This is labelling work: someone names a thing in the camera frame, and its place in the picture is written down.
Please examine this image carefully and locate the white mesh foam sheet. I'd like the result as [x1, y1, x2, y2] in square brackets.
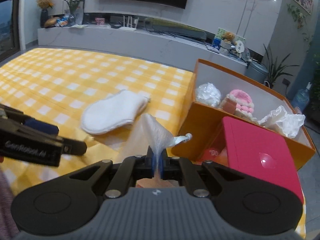
[116, 114, 193, 177]

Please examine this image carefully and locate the pink white crochet pouch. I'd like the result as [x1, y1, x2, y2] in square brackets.
[219, 89, 254, 120]

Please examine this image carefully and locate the white plastic bag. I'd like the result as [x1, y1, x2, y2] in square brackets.
[258, 106, 305, 139]

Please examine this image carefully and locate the orange cardboard box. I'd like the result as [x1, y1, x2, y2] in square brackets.
[171, 58, 317, 172]

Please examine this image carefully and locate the white fleece sock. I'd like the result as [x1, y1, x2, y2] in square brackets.
[80, 90, 150, 135]

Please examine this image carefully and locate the yellow checkered tablecloth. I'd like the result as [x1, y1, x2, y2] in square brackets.
[0, 48, 307, 239]

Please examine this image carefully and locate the clear crumpled plastic ball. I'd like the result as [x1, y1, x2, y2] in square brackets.
[195, 82, 221, 107]

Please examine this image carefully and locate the red box lid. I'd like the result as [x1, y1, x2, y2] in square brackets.
[195, 116, 305, 204]

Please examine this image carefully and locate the grey marble TV console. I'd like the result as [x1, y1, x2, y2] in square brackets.
[37, 25, 247, 74]

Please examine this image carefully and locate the grey round trash bin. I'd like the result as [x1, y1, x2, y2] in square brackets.
[245, 61, 268, 83]

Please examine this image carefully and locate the white wifi router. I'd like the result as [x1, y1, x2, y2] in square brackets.
[119, 16, 139, 31]

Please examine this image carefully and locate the potted long-leaf plant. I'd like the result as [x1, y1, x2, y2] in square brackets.
[262, 45, 298, 89]

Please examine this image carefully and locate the brown teddy bear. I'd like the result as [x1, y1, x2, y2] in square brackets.
[221, 31, 236, 50]

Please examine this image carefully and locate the dried yellow flower vase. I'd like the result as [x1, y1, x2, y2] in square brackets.
[36, 0, 54, 28]

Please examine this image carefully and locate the green plant in vase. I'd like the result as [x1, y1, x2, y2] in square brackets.
[63, 0, 83, 26]

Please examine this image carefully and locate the blue water jug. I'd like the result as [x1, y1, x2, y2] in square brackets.
[291, 82, 312, 112]

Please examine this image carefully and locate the trailing green pothos plant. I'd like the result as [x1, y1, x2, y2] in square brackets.
[287, 3, 313, 48]

